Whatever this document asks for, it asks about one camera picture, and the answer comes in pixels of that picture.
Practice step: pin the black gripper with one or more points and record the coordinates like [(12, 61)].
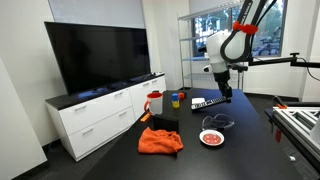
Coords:
[(222, 80)]

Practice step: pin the black remote control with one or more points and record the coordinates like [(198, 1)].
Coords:
[(209, 102)]

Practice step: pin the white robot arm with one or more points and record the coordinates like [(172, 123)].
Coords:
[(227, 47)]

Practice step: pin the white notepad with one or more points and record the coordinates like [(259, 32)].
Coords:
[(197, 100)]

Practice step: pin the clear safety glasses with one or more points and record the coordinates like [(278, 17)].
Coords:
[(219, 122)]

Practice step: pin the orange curved block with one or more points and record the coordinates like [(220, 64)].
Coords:
[(181, 95)]

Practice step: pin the blue block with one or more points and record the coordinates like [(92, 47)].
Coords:
[(174, 97)]

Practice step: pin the yellow block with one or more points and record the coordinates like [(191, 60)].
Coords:
[(175, 104)]

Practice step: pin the window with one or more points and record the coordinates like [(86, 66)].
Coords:
[(268, 39)]

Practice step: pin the white plate red food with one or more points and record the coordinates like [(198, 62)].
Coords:
[(211, 137)]

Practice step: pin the white mug red interior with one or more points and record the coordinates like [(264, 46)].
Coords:
[(154, 103)]

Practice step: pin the black box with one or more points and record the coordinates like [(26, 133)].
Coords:
[(161, 122)]

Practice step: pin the orange marker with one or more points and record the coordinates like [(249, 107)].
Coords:
[(145, 117)]

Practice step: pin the orange cloth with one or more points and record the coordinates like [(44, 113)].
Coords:
[(159, 142)]

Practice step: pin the large black television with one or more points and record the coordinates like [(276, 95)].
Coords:
[(93, 56)]

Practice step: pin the white drawer cabinet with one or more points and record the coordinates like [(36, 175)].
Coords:
[(87, 121)]

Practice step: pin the metal wire shelf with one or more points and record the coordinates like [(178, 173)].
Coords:
[(192, 72)]

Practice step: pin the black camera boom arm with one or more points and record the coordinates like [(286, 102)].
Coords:
[(293, 60)]

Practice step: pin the aluminium extrusion frame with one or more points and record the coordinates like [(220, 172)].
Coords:
[(299, 122)]

